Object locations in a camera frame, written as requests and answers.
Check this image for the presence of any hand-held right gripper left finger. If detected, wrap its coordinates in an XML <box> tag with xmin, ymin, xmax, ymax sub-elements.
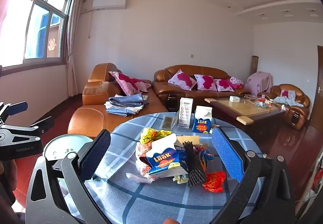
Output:
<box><xmin>25</xmin><ymin>129</ymin><xmax>111</xmax><ymax>224</ymax></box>

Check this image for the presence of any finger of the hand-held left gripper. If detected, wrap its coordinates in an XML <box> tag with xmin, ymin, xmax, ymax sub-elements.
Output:
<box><xmin>0</xmin><ymin>101</ymin><xmax>29</xmax><ymax>126</ymax></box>
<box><xmin>0</xmin><ymin>116</ymin><xmax>55</xmax><ymax>142</ymax></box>

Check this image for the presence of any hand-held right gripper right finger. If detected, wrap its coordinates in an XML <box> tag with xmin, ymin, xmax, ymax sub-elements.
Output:
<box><xmin>211</xmin><ymin>127</ymin><xmax>296</xmax><ymax>224</ymax></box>

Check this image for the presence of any blue orange foil wrapper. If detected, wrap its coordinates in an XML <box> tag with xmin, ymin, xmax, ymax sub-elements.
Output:
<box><xmin>197</xmin><ymin>148</ymin><xmax>215</xmax><ymax>171</ymax></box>

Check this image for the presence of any pale green cartoon basin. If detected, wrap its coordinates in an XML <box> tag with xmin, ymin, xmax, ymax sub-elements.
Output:
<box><xmin>43</xmin><ymin>134</ymin><xmax>94</xmax><ymax>199</ymax></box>

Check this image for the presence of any red foil wrapper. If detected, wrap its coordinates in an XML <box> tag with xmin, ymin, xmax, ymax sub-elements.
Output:
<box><xmin>202</xmin><ymin>171</ymin><xmax>226</xmax><ymax>193</ymax></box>

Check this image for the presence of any black foam net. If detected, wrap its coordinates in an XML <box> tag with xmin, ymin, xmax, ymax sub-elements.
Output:
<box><xmin>182</xmin><ymin>141</ymin><xmax>207</xmax><ymax>187</ymax></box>

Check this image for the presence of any pale yellow foam block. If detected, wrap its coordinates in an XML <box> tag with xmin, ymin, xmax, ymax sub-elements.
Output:
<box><xmin>177</xmin><ymin>135</ymin><xmax>200</xmax><ymax>149</ymax></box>

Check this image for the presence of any white red-print plastic bag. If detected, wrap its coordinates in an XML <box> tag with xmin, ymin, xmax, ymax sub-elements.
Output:
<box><xmin>126</xmin><ymin>142</ymin><xmax>157</xmax><ymax>184</ymax></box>

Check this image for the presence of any yellow white plastic bag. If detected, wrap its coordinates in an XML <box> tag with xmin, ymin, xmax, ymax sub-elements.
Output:
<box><xmin>172</xmin><ymin>174</ymin><xmax>190</xmax><ymax>184</ymax></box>

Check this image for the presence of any yellow wrapper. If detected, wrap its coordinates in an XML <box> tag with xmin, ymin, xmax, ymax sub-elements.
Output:
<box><xmin>140</xmin><ymin>128</ymin><xmax>172</xmax><ymax>145</ymax></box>

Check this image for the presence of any crushed blue carton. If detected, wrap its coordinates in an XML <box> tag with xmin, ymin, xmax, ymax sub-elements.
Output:
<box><xmin>146</xmin><ymin>133</ymin><xmax>188</xmax><ymax>176</ymax></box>

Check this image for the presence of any blue white gable carton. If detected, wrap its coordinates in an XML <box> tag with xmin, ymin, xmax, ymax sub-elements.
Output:
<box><xmin>193</xmin><ymin>106</ymin><xmax>213</xmax><ymax>135</ymax></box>

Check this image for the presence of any wooden glass-top coffee table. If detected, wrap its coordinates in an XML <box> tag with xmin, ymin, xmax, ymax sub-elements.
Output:
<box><xmin>204</xmin><ymin>97</ymin><xmax>287</xmax><ymax>133</ymax></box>

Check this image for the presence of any orange leather chaise sofa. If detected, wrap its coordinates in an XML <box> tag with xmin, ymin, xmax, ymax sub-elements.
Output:
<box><xmin>68</xmin><ymin>63</ymin><xmax>168</xmax><ymax>138</ymax></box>

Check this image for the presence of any tall white carton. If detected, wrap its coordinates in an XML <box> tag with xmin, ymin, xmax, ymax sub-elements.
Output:
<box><xmin>178</xmin><ymin>98</ymin><xmax>193</xmax><ymax>128</ymax></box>

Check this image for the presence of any folded grey-blue sheet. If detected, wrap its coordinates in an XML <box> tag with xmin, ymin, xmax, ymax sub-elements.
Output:
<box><xmin>109</xmin><ymin>94</ymin><xmax>144</xmax><ymax>109</ymax></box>

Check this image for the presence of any brown leather three-seat sofa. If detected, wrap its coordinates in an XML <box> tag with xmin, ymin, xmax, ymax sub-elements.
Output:
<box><xmin>153</xmin><ymin>65</ymin><xmax>251</xmax><ymax>103</ymax></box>

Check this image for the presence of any clear seasoning packet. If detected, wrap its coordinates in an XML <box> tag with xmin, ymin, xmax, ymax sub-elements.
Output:
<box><xmin>161</xmin><ymin>115</ymin><xmax>175</xmax><ymax>129</ymax></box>

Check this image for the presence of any crumpled pink cloth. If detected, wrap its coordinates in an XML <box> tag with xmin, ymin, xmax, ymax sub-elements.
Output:
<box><xmin>230</xmin><ymin>77</ymin><xmax>244</xmax><ymax>89</ymax></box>

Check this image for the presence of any blue plaid tablecloth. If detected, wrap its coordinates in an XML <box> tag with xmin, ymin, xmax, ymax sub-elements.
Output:
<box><xmin>63</xmin><ymin>112</ymin><xmax>265</xmax><ymax>224</ymax></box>

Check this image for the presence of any large pink floral pillow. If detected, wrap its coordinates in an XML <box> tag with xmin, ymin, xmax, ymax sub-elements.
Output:
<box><xmin>109</xmin><ymin>72</ymin><xmax>152</xmax><ymax>96</ymax></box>

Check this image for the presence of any pink floral cloth cover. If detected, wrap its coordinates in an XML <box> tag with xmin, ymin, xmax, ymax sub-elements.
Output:
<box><xmin>246</xmin><ymin>71</ymin><xmax>273</xmax><ymax>98</ymax></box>

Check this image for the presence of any brown leather armchair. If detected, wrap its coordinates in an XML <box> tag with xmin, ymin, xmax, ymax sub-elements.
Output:
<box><xmin>257</xmin><ymin>84</ymin><xmax>311</xmax><ymax>130</ymax></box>

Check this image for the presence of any grey cloth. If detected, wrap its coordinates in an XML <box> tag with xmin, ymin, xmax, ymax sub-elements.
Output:
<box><xmin>274</xmin><ymin>90</ymin><xmax>304</xmax><ymax>107</ymax></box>

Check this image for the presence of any sliding window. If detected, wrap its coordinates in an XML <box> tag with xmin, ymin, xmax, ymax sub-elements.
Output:
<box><xmin>0</xmin><ymin>0</ymin><xmax>73</xmax><ymax>70</ymax></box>

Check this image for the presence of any beige curtain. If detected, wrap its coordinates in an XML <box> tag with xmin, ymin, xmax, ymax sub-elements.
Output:
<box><xmin>54</xmin><ymin>0</ymin><xmax>89</xmax><ymax>97</ymax></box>

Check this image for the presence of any rolled bamboo mat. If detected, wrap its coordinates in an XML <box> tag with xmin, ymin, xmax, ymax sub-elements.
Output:
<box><xmin>251</xmin><ymin>55</ymin><xmax>259</xmax><ymax>75</ymax></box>

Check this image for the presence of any brown wooden door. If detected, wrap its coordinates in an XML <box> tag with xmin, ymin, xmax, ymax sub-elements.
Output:
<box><xmin>309</xmin><ymin>46</ymin><xmax>323</xmax><ymax>133</ymax></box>

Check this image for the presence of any white air conditioner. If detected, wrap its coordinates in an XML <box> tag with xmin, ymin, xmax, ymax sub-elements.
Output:
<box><xmin>92</xmin><ymin>0</ymin><xmax>126</xmax><ymax>10</ymax></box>

